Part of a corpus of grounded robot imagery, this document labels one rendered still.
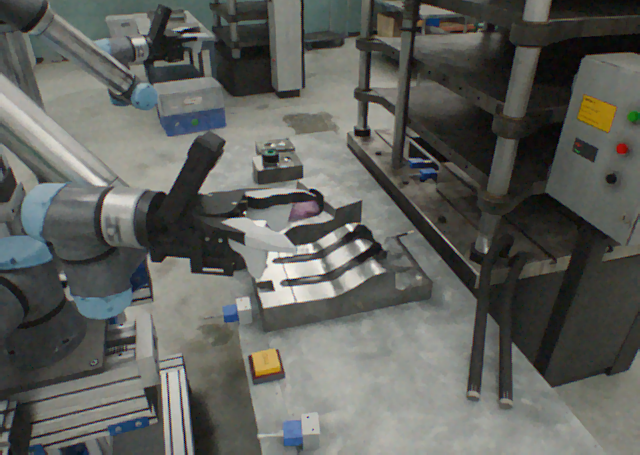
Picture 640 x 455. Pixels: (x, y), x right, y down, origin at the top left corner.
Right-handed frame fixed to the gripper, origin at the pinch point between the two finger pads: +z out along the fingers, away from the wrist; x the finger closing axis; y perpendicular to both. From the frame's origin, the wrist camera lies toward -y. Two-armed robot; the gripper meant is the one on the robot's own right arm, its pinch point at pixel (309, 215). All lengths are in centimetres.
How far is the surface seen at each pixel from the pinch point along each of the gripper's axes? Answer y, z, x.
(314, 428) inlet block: 58, -1, -21
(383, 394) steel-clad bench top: 61, 13, -36
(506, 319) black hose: 51, 44, -57
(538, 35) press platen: -18, 45, -81
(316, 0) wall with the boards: -36, -116, -839
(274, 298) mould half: 50, -17, -55
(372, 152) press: 43, 5, -179
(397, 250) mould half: 48, 16, -86
